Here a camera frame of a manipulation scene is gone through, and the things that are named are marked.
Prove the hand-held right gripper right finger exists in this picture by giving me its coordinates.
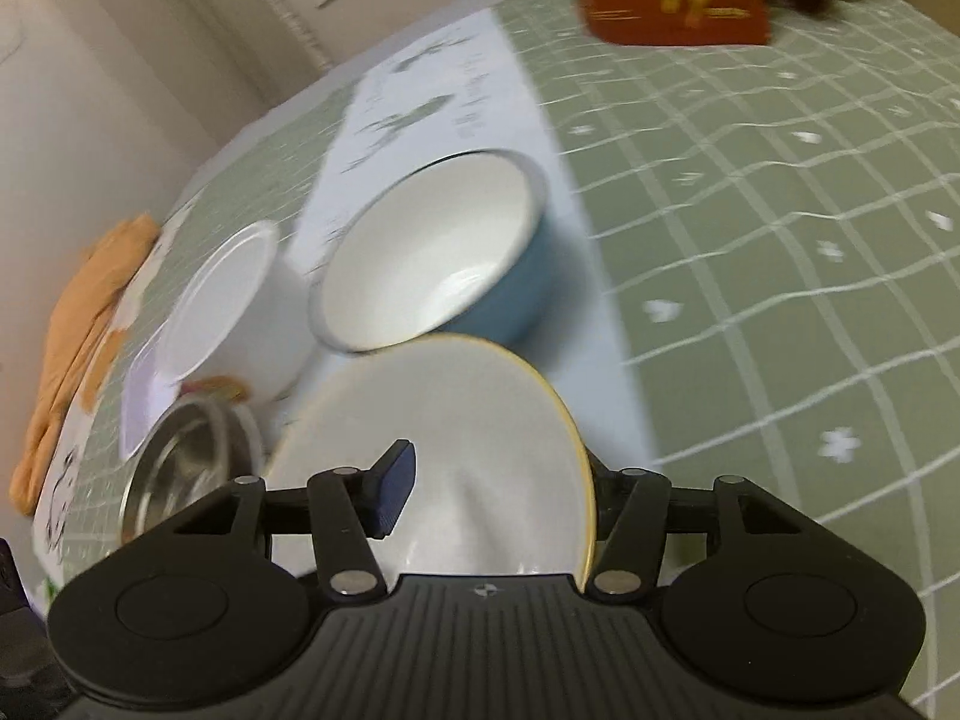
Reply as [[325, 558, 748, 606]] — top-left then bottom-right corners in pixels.
[[582, 453, 790, 601]]

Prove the lilac rectangular plastic tray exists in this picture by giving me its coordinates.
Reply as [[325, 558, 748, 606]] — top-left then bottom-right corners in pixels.
[[118, 330, 188, 460]]

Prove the white cartoon-print cloth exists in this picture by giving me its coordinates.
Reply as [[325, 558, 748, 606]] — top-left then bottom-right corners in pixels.
[[30, 202, 205, 590]]

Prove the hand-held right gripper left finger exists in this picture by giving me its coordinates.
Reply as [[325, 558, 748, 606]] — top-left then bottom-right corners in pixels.
[[172, 439, 418, 598]]

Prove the blue ceramic bowl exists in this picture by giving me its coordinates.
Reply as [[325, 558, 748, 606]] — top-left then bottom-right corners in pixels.
[[309, 148, 554, 353]]

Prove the white plastic bowl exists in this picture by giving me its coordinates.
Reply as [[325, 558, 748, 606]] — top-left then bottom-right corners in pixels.
[[159, 220, 310, 403]]

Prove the stainless steel bowl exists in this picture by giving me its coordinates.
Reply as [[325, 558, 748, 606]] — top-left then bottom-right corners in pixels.
[[120, 394, 263, 545]]

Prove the green checked tablecloth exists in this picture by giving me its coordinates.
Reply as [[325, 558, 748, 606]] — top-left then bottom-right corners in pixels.
[[30, 0, 960, 720]]

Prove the white plate with yellow rim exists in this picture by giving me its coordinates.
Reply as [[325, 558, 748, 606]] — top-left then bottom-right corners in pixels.
[[264, 333, 599, 592]]

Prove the orange cloth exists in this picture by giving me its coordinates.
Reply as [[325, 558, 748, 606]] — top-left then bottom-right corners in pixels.
[[10, 213, 160, 515]]

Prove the white deer-print table runner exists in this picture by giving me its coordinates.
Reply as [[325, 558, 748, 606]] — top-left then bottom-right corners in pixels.
[[288, 9, 661, 466]]

